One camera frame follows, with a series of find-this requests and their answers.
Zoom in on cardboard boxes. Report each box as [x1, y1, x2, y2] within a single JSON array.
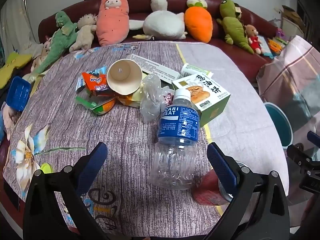
[[274, 5, 307, 34]]

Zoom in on light blue snack wrapper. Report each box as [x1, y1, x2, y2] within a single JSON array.
[[76, 76, 87, 92]]

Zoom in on white goose plush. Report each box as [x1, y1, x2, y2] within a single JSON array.
[[129, 0, 188, 40]]

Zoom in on clear plastic bottle blue label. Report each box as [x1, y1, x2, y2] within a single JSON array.
[[149, 89, 200, 190]]

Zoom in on red drink can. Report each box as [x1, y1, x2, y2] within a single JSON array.
[[192, 162, 247, 205]]

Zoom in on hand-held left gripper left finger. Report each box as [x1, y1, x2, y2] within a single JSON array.
[[23, 142, 110, 240]]

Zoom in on long white carton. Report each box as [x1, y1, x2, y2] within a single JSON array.
[[126, 54, 182, 82]]

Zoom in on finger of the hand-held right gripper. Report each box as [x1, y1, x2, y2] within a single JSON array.
[[307, 131, 320, 144], [287, 145, 320, 172]]

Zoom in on beige plush toy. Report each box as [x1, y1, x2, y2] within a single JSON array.
[[69, 14, 98, 53]]

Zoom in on green food box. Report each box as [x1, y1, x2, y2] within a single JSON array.
[[171, 74, 231, 128]]

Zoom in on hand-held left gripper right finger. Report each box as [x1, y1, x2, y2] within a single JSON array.
[[202, 142, 290, 240]]

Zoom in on white green container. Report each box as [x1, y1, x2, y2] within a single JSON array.
[[180, 63, 214, 78]]

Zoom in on small brown teddy bear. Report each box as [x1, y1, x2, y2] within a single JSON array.
[[244, 24, 262, 55]]

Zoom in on beige paper cup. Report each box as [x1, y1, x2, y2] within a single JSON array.
[[107, 59, 143, 96]]

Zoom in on green orange wrapper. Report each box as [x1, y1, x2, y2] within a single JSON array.
[[76, 96, 117, 115]]

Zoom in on orange carrot bunny plush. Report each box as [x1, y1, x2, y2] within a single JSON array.
[[184, 0, 213, 43]]

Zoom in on white curtain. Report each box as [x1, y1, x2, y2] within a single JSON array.
[[0, 0, 34, 53]]

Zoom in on orange yellow toy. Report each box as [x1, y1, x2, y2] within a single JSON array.
[[267, 38, 286, 55]]

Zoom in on yellow snack wrapper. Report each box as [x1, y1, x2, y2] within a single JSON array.
[[117, 80, 150, 108]]

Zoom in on dark red leather sofa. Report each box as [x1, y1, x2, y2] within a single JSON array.
[[39, 0, 283, 80]]

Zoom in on pink plush toy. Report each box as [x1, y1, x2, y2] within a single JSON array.
[[1, 102, 23, 135]]

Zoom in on clear plastic bag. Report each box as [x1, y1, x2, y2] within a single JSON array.
[[139, 74, 175, 123]]

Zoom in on printed floral tablecloth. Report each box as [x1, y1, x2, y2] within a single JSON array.
[[2, 41, 289, 238]]

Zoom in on green crocodile plush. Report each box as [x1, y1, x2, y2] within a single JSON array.
[[216, 0, 254, 55]]

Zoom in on small yellow green object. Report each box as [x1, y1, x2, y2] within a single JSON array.
[[40, 162, 53, 174]]

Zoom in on round teal waste bin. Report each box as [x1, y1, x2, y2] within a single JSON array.
[[264, 102, 293, 147]]

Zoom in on green dinosaur plush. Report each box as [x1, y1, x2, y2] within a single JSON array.
[[30, 10, 78, 77]]

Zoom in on blue plastic tray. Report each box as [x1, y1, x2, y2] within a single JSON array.
[[7, 76, 32, 112]]

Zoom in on light blue picture book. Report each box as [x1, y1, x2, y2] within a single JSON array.
[[257, 35, 274, 56]]

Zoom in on plaid blanket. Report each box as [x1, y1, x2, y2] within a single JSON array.
[[256, 35, 320, 140]]

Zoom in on orange snack wrapper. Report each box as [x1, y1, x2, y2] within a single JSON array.
[[82, 71, 117, 98]]

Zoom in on yellow plush cushion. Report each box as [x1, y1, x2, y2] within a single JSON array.
[[0, 52, 33, 89]]

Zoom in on pink carrot bunny plush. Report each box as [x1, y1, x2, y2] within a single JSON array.
[[96, 0, 130, 47]]

